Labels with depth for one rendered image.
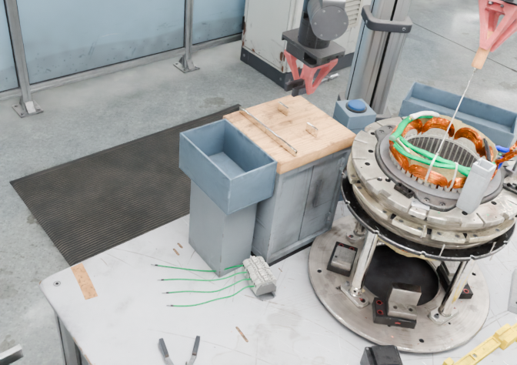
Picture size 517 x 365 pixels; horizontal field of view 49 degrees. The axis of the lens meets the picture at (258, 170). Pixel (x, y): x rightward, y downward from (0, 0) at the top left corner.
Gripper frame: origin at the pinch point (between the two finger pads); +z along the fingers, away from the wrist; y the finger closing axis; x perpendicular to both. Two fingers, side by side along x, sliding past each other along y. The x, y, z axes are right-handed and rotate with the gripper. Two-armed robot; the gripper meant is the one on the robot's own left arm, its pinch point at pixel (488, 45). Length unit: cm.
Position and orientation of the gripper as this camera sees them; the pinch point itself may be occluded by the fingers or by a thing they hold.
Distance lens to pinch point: 99.7
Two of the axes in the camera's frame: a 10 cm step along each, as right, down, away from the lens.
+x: -5.9, -4.5, 6.7
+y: 7.4, 0.3, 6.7
